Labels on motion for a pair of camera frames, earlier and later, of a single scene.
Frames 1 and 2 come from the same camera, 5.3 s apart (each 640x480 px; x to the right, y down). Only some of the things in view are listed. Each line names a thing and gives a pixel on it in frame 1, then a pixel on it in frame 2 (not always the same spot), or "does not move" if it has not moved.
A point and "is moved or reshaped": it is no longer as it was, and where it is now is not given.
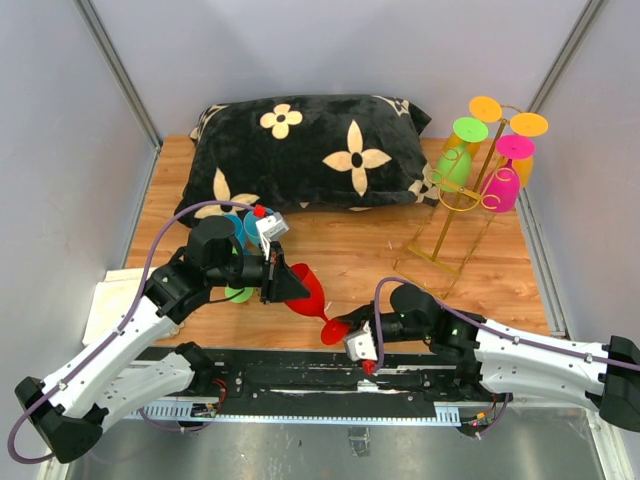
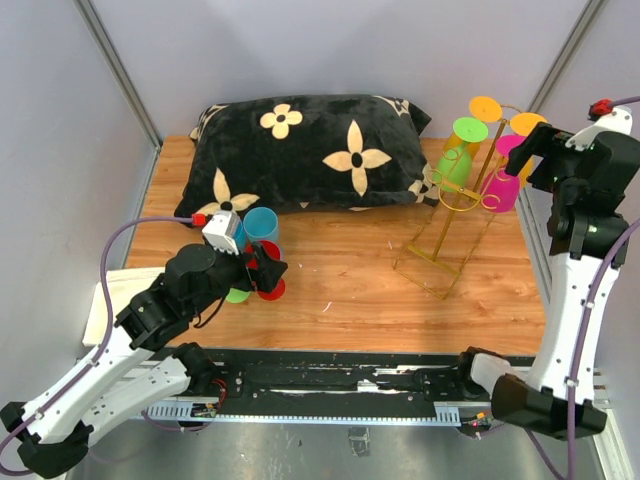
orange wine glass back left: [484, 108] does not move
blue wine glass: [251, 228] does not move
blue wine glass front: [238, 233] does not move
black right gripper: [362, 313] → [545, 141]
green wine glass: [240, 298] does not move
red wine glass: [333, 332] is moved or reshaped
